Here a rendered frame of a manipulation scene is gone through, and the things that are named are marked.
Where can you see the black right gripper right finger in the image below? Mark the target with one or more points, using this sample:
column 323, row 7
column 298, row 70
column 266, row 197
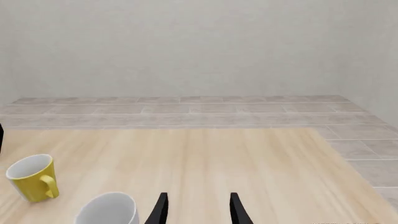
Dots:
column 238, row 212

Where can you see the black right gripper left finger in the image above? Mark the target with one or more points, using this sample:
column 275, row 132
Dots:
column 159, row 212

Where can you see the black microwave oven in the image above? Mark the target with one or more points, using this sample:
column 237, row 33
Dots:
column 1, row 137

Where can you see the white mug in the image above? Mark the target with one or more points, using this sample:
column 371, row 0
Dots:
column 107, row 210

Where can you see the yellow mug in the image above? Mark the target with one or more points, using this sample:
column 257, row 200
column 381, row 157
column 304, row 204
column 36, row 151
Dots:
column 32, row 184

